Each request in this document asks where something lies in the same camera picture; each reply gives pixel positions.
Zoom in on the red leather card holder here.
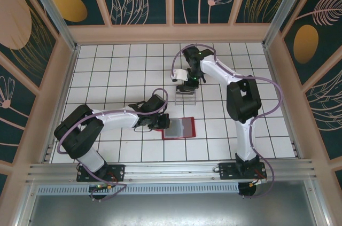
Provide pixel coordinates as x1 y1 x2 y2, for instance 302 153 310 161
152 116 197 141

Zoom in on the clear acrylic card stand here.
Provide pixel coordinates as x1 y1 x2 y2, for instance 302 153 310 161
175 88 198 106

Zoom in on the grey metal sheet panel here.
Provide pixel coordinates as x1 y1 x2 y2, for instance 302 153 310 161
15 193 329 226

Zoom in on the aluminium mounting rail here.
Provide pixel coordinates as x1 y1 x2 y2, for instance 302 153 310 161
25 159 317 184

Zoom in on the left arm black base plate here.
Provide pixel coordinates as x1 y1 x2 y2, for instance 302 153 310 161
76 164 126 183

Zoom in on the slotted grey cable duct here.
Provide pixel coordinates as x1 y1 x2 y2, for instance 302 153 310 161
36 183 240 196

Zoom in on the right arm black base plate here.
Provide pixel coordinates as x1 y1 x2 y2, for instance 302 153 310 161
218 162 267 180

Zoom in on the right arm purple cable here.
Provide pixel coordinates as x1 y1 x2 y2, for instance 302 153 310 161
170 43 284 200

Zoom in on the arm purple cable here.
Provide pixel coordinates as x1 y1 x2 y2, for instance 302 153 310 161
57 88 169 202
170 43 284 200

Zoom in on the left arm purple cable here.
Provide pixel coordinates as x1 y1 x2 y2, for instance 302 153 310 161
57 88 169 202

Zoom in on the aluminium upright post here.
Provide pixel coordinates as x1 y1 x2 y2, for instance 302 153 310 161
263 0 321 48
22 0 81 52

